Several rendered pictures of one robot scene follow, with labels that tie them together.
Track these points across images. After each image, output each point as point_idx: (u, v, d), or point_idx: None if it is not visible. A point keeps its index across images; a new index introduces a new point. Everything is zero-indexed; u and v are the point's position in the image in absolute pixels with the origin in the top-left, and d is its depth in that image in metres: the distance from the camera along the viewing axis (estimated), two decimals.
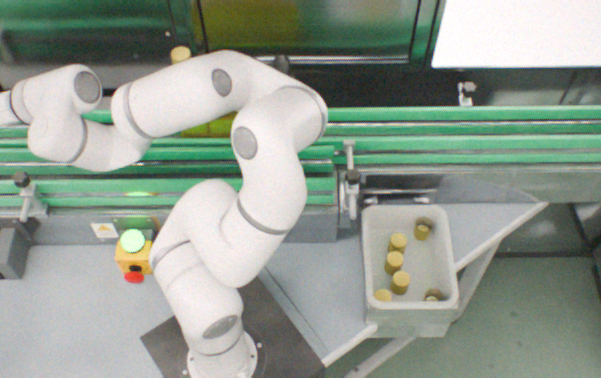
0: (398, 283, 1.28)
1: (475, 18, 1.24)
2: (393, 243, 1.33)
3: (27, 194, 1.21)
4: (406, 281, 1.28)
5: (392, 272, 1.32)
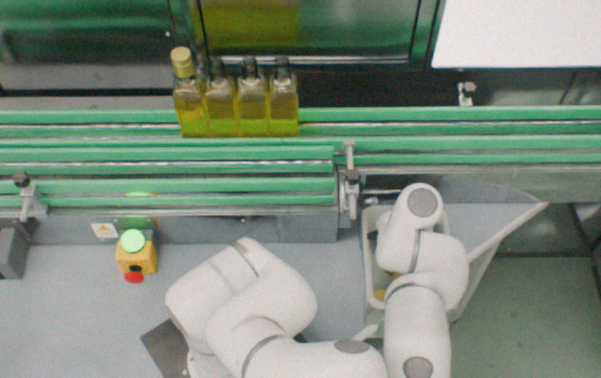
0: None
1: (475, 18, 1.24)
2: None
3: (27, 194, 1.21)
4: None
5: (392, 272, 1.32)
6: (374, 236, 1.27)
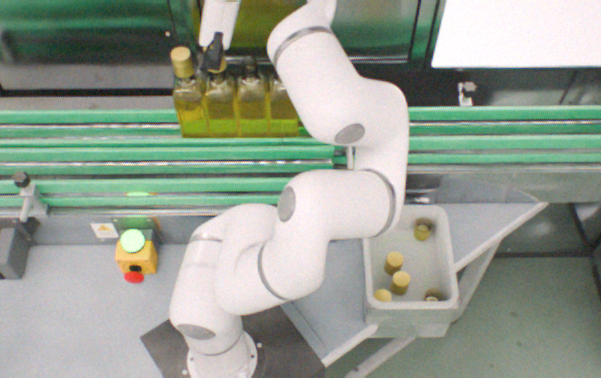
0: (398, 283, 1.28)
1: (475, 18, 1.24)
2: None
3: (27, 194, 1.21)
4: (406, 281, 1.28)
5: (392, 272, 1.32)
6: (220, 45, 1.04)
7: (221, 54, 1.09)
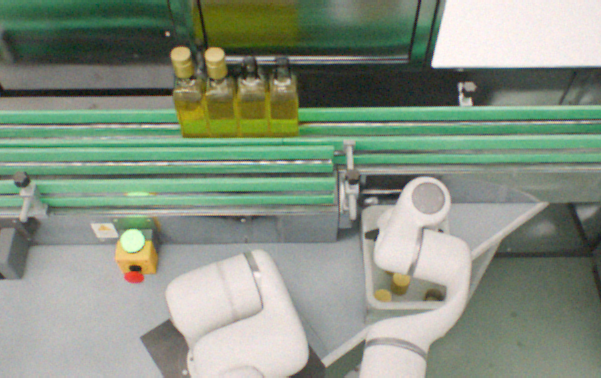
0: (398, 283, 1.28)
1: (475, 18, 1.24)
2: (218, 59, 1.13)
3: (27, 194, 1.21)
4: (406, 281, 1.28)
5: (392, 272, 1.32)
6: (374, 235, 1.17)
7: None
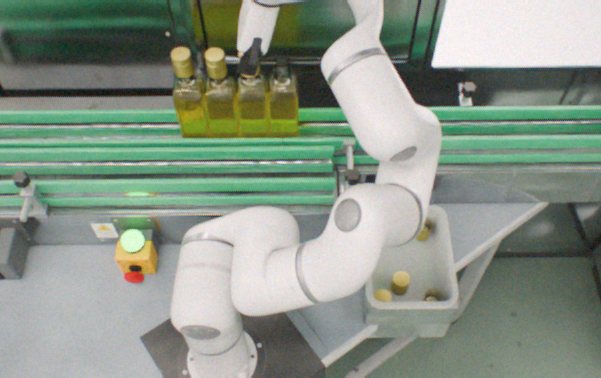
0: (398, 283, 1.28)
1: (475, 18, 1.24)
2: (218, 59, 1.13)
3: (27, 194, 1.21)
4: (406, 281, 1.28)
5: (258, 65, 1.16)
6: (258, 50, 1.05)
7: (258, 59, 1.10)
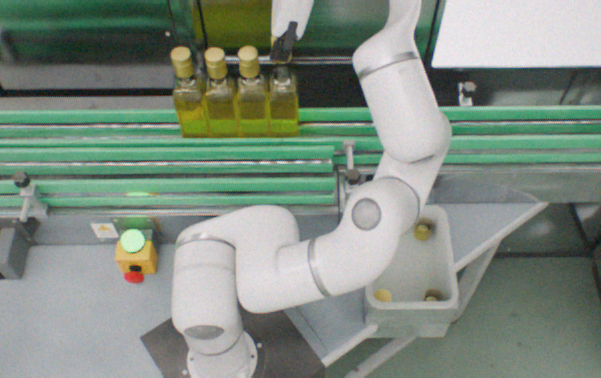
0: None
1: (475, 18, 1.24)
2: (218, 59, 1.13)
3: (27, 194, 1.21)
4: (285, 34, 1.11)
5: (258, 65, 1.16)
6: (293, 35, 1.03)
7: (292, 44, 1.07)
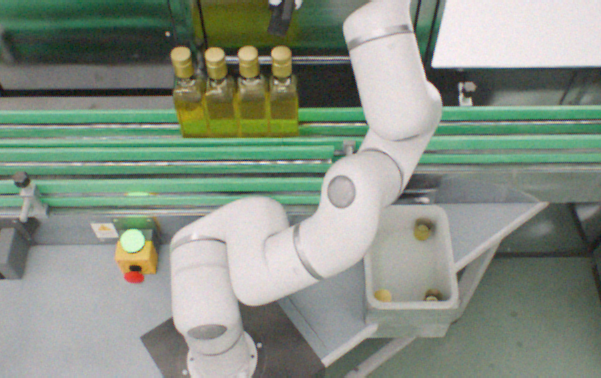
0: (287, 56, 1.13)
1: (475, 18, 1.24)
2: (218, 59, 1.13)
3: (27, 194, 1.21)
4: (285, 49, 1.14)
5: (258, 65, 1.16)
6: (292, 2, 0.97)
7: (290, 16, 1.01)
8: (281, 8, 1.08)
